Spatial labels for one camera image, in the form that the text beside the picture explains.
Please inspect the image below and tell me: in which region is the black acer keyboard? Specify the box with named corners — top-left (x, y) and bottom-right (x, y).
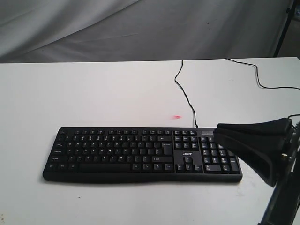
top-left (43, 127), bottom-right (242, 184)

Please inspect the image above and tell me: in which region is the black keyboard cable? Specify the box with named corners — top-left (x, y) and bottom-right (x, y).
top-left (174, 58), bottom-right (300, 128)

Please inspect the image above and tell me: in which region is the black tripod stand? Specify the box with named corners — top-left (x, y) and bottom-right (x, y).
top-left (273, 0), bottom-right (298, 58)

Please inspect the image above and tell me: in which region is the grey backdrop cloth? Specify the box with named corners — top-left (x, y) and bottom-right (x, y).
top-left (0, 0), bottom-right (292, 63)

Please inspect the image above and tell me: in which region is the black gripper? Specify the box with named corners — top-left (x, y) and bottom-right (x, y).
top-left (214, 114), bottom-right (300, 225)

